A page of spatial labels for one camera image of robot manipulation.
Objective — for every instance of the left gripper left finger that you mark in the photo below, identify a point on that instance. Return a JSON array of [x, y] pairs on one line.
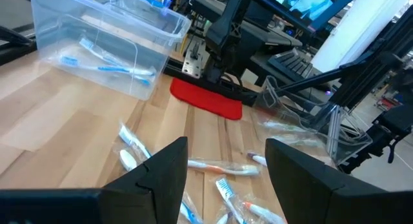
[[164, 172]]

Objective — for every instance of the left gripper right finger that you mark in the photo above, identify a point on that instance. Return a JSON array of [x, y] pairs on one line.
[[297, 179]]

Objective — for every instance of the green white packaged toothbrush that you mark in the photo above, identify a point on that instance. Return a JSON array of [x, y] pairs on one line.
[[300, 142], [284, 125]]

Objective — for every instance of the blue white packaged toothbrush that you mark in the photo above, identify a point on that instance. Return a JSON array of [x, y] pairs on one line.
[[96, 53], [190, 214], [109, 69], [134, 140], [224, 188]]

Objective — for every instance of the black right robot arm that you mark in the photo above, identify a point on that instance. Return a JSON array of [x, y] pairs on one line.
[[226, 30]]

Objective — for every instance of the purple white packaged toothbrush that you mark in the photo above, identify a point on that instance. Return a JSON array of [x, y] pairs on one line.
[[258, 159]]

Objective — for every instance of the orange white packaged toothbrush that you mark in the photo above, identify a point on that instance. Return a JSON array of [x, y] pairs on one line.
[[222, 168], [264, 214]]

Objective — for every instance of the shallow clear plastic tray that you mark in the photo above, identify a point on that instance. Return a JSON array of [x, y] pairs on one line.
[[290, 104]]

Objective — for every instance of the black chair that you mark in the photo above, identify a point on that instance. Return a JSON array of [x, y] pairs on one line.
[[390, 124]]

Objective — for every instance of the black keyboard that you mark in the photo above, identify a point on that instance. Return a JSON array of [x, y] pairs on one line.
[[290, 66]]

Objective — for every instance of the silver mounting plate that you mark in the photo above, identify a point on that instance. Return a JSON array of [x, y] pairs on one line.
[[192, 59]]

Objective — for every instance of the computer monitor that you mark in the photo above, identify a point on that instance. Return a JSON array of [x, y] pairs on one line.
[[306, 4]]

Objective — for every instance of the tall clear plastic bin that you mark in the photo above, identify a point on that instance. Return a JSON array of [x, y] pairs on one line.
[[48, 11]]

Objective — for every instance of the black frame post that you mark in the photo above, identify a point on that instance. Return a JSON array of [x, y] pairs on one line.
[[371, 75]]

